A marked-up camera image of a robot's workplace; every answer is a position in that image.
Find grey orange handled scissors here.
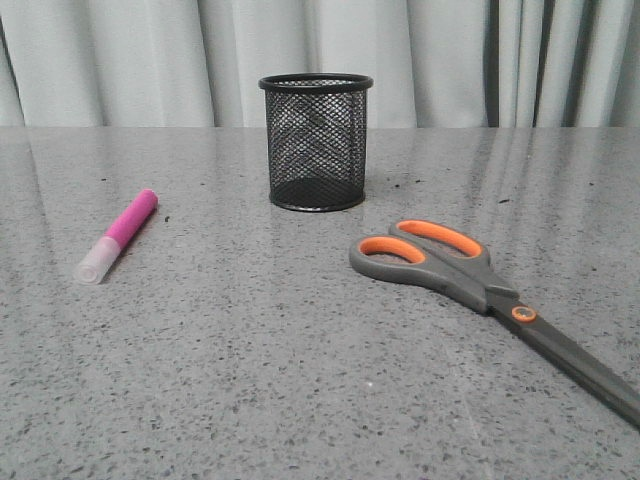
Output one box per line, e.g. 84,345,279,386
349,219,639,427

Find grey white curtain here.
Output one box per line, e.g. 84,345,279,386
1,1,639,128

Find black mesh pen holder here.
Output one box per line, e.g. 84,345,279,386
259,73,373,212

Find pink marker pen clear cap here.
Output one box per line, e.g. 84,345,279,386
73,189,158,285

